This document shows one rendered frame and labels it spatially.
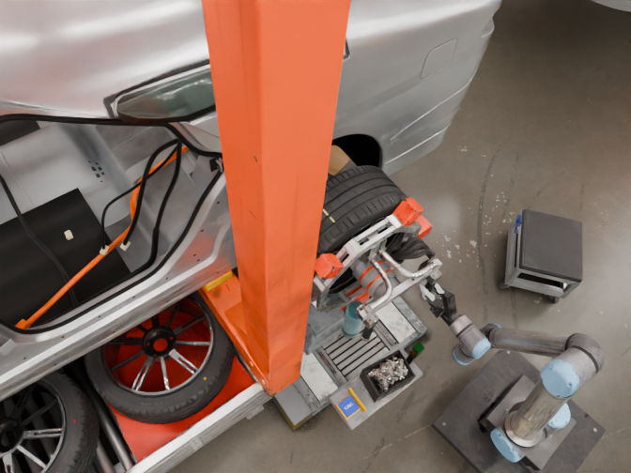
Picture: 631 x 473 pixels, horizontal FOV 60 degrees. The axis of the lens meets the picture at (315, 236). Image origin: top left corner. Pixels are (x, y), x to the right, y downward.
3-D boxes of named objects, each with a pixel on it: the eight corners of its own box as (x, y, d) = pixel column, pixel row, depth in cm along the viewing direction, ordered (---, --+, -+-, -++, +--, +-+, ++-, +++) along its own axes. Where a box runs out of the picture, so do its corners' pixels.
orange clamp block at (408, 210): (399, 212, 229) (412, 196, 224) (411, 225, 226) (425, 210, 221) (391, 213, 223) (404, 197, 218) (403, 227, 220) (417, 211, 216)
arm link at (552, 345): (613, 329, 185) (485, 317, 248) (589, 348, 181) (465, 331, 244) (626, 360, 186) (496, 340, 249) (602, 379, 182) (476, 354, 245)
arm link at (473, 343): (472, 363, 228) (480, 355, 220) (452, 340, 233) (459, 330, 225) (487, 351, 232) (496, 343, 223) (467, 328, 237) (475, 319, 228)
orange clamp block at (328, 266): (333, 252, 215) (321, 252, 208) (345, 267, 212) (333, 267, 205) (322, 264, 218) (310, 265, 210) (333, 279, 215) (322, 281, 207)
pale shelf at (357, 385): (398, 347, 265) (400, 344, 263) (422, 375, 259) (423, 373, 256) (328, 399, 251) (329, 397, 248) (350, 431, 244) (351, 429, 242)
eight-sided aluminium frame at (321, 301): (395, 256, 272) (421, 195, 225) (404, 267, 270) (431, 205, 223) (307, 315, 254) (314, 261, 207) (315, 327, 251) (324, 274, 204)
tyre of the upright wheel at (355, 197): (398, 142, 236) (272, 203, 207) (436, 179, 227) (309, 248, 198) (363, 228, 290) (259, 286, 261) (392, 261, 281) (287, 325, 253)
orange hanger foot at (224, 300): (221, 265, 270) (214, 229, 240) (281, 349, 251) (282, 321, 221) (191, 282, 264) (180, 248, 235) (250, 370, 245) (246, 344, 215)
